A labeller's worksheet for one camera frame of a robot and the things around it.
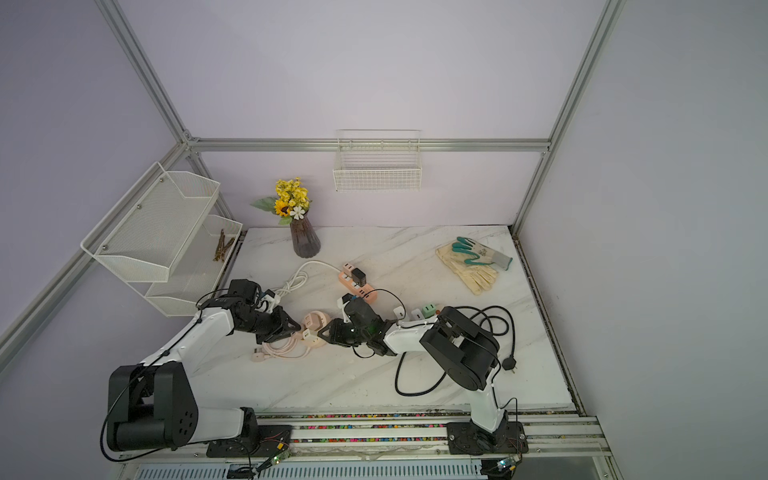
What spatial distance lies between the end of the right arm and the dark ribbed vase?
1.36 ft

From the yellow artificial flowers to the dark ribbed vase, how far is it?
2.4 inches

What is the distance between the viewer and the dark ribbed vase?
1.03m

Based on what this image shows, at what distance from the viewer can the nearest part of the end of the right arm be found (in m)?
0.71

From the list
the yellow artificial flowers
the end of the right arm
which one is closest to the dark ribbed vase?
the yellow artificial flowers

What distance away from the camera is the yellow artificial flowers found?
94 centimetres
